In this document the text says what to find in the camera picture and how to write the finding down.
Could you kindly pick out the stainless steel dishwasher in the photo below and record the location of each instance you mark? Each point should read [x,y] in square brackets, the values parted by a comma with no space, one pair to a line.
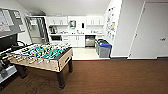
[90,41]

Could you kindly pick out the white two-door base cabinet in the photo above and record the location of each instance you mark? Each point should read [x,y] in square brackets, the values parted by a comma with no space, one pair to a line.
[76,40]

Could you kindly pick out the green lidded waste bin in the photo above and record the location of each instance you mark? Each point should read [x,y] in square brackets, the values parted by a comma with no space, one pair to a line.
[98,43]

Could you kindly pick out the white drawer unit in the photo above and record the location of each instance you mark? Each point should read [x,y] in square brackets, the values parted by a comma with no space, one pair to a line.
[65,39]
[100,36]

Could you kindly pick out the blue lidded recycling bin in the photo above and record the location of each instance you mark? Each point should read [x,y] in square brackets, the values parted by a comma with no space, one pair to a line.
[104,50]

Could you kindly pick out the built-in black microwave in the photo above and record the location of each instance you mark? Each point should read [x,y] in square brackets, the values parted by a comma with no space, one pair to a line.
[55,38]

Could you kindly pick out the foosball table with green field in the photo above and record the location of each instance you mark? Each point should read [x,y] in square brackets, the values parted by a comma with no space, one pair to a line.
[50,61]

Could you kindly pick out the stainless steel refrigerator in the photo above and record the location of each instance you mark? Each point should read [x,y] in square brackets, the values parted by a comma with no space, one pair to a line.
[36,30]

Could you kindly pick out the white paper sheet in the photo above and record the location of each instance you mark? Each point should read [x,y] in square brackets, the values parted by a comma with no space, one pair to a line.
[33,22]
[4,18]
[16,14]
[21,26]

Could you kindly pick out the white room door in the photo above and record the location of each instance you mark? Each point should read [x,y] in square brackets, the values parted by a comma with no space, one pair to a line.
[150,30]

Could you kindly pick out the grey notice board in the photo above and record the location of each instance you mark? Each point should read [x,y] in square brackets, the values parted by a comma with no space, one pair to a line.
[11,20]

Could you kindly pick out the black office chair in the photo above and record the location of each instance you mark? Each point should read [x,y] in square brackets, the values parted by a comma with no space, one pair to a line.
[6,43]

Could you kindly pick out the black wall soap dispenser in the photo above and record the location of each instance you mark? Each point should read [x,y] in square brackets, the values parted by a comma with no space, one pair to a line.
[82,25]

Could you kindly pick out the white wall cabinet three-door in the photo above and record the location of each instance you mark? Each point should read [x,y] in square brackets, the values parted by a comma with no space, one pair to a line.
[95,21]

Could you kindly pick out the white wall cabinet two-door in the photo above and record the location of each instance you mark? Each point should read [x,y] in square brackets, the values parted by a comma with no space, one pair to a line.
[57,21]

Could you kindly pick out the large colourful wall poster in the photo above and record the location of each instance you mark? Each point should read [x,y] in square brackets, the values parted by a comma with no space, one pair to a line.
[111,20]

